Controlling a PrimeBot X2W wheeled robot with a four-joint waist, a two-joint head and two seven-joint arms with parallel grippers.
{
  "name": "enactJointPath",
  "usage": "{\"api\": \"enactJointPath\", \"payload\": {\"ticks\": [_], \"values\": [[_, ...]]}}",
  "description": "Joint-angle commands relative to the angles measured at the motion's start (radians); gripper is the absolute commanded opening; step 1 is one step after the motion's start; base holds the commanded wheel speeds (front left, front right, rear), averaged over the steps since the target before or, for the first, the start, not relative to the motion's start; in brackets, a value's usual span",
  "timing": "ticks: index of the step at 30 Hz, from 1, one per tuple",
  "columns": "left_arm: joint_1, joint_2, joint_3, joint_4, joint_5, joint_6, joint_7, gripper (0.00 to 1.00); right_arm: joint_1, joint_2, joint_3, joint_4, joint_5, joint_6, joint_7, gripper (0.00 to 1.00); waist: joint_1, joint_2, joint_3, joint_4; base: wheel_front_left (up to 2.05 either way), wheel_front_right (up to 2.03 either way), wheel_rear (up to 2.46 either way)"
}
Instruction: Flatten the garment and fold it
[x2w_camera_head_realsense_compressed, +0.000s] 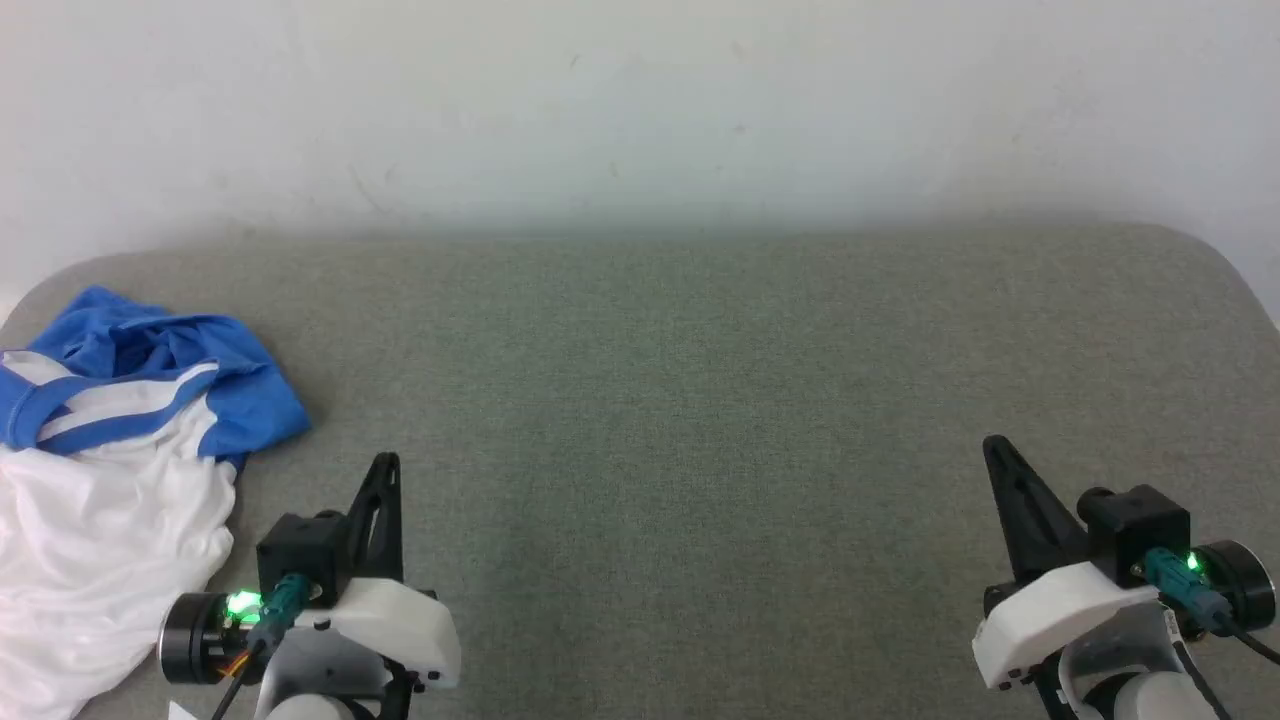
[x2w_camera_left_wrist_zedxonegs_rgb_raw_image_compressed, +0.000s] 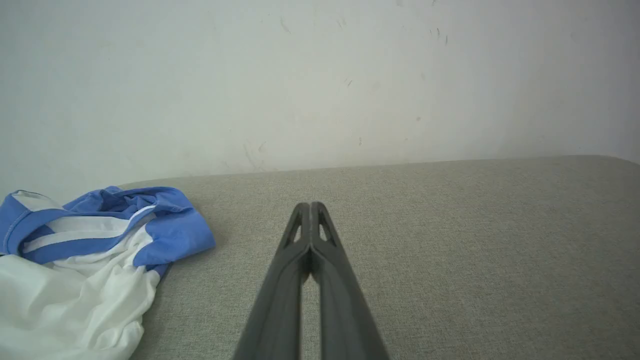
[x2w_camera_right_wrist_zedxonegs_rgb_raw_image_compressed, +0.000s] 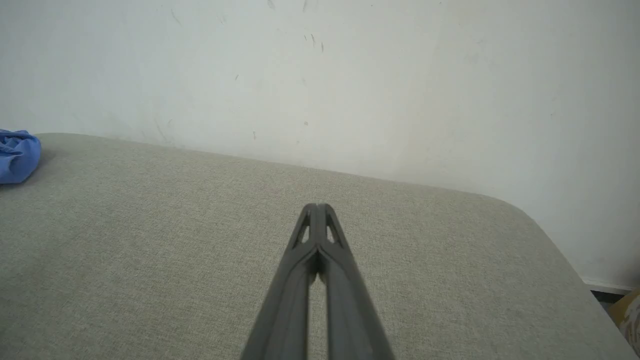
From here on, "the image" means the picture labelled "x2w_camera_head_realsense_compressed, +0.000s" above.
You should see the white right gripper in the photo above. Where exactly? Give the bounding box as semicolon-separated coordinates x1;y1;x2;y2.
973;435;1163;691

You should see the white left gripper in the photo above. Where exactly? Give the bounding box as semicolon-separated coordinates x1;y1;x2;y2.
298;452;463;693

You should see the blue and white shirt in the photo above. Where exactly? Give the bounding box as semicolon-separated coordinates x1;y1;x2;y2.
0;285;312;720

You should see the grey-green fabric sofa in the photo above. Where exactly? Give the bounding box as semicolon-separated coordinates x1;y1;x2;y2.
0;222;1280;720

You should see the black cable with teal plug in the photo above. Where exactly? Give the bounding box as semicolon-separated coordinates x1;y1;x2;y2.
1143;547;1280;666
208;573;313;720

